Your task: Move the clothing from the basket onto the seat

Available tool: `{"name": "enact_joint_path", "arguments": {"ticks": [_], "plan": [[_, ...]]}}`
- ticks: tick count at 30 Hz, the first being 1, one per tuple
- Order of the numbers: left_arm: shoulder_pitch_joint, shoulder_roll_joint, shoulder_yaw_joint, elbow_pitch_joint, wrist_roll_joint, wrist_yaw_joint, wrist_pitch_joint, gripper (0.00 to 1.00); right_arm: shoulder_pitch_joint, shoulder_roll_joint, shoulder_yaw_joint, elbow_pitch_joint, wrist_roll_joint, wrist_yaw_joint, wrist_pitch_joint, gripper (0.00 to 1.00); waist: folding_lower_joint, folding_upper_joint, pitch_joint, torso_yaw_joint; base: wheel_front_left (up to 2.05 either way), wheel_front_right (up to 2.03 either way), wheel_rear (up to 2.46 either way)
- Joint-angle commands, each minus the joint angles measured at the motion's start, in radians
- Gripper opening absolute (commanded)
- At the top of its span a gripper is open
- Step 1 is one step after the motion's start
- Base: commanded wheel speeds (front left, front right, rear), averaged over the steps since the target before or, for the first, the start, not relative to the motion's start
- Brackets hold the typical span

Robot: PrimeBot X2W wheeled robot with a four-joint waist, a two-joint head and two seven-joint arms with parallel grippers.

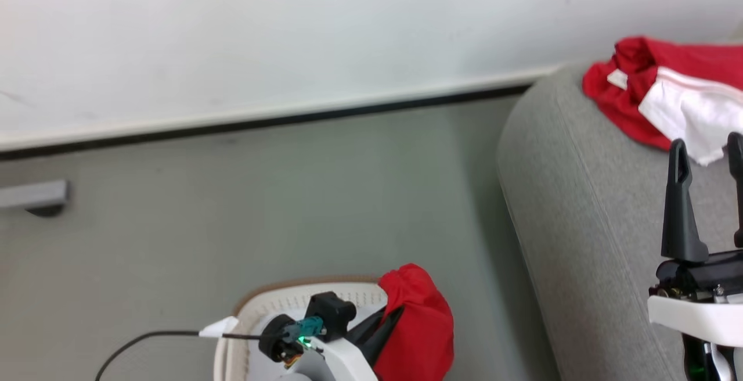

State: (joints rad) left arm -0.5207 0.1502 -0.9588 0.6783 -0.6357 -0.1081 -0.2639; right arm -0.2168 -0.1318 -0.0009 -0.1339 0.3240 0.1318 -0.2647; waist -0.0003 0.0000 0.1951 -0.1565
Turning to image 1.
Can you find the white wall baseboard strip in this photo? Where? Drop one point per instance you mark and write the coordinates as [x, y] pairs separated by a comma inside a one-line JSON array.
[[232, 118]]

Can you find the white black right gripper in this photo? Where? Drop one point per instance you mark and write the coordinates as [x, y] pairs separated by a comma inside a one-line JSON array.
[[708, 305]]

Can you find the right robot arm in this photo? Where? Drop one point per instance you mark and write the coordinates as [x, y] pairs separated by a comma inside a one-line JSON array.
[[705, 363]]

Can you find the grey fabric sofa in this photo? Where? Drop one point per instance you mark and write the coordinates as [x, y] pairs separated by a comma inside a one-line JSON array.
[[580, 207]]

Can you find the white laundry basket brown rim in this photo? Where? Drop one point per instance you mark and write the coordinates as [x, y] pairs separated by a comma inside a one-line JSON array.
[[278, 304]]

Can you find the black round frame foot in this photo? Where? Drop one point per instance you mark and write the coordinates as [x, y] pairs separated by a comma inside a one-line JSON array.
[[45, 211]]

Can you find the red and white garment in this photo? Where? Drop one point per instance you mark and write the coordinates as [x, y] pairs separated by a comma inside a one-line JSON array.
[[638, 61]]

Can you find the grey metal foot bar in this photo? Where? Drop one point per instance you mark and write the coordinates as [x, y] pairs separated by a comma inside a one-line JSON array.
[[35, 194]]

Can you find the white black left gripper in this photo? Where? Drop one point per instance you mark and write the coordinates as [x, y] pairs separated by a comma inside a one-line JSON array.
[[348, 363]]

